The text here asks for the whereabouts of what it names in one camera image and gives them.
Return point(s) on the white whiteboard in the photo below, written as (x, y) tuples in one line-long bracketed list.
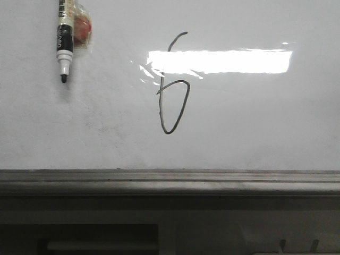
[(175, 85)]

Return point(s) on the grey aluminium whiteboard tray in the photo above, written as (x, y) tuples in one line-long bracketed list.
[(167, 182)]

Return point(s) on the red magnet taped to marker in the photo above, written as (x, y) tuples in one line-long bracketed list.
[(82, 26)]

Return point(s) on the black and white whiteboard marker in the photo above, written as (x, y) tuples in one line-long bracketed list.
[(65, 42)]

